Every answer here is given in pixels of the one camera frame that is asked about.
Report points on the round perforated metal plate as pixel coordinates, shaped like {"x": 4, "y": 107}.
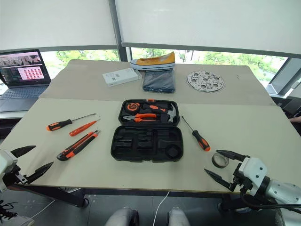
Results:
{"x": 200, "y": 81}

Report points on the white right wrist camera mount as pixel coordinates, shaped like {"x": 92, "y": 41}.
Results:
{"x": 255, "y": 169}

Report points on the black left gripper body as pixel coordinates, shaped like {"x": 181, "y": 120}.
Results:
{"x": 16, "y": 175}

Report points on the white roller blind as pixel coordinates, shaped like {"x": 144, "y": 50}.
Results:
{"x": 58, "y": 21}
{"x": 211, "y": 21}

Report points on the orange black utility knife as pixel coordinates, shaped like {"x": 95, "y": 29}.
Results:
{"x": 73, "y": 149}

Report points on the orange voltage tester pen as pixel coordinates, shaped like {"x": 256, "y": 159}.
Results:
{"x": 78, "y": 130}

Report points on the grey window pillar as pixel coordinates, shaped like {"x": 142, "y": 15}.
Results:
{"x": 120, "y": 35}

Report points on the black tool case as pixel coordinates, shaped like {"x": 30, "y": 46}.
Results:
{"x": 145, "y": 150}

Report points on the black orange slotted screwdriver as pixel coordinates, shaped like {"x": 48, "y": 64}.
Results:
{"x": 57, "y": 125}

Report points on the grey rounded shape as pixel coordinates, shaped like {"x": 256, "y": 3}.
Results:
{"x": 178, "y": 216}
{"x": 121, "y": 216}

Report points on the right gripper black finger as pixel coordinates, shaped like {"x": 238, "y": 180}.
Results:
{"x": 217, "y": 177}
{"x": 231, "y": 155}

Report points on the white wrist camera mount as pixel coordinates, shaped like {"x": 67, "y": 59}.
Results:
{"x": 255, "y": 169}
{"x": 5, "y": 160}

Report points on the folded dark blue cloth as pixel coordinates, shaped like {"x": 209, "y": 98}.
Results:
{"x": 158, "y": 81}

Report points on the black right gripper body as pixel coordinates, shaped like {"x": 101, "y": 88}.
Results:
{"x": 242, "y": 183}

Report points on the yellow canvas shoe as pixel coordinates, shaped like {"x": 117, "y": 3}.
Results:
{"x": 152, "y": 61}

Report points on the grey sneaker with black laces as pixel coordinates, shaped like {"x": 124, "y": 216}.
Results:
{"x": 16, "y": 220}

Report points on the black metal table frame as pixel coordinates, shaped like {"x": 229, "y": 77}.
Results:
{"x": 58, "y": 194}

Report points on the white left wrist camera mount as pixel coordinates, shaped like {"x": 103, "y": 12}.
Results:
{"x": 5, "y": 160}

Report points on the silver open window sash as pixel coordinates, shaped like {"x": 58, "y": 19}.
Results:
{"x": 284, "y": 77}

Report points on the grey laptop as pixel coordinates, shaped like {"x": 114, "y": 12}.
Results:
{"x": 21, "y": 68}

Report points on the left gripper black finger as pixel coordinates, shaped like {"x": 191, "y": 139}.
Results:
{"x": 38, "y": 173}
{"x": 23, "y": 150}

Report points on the orange black tape measure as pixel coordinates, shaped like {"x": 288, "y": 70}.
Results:
{"x": 132, "y": 106}

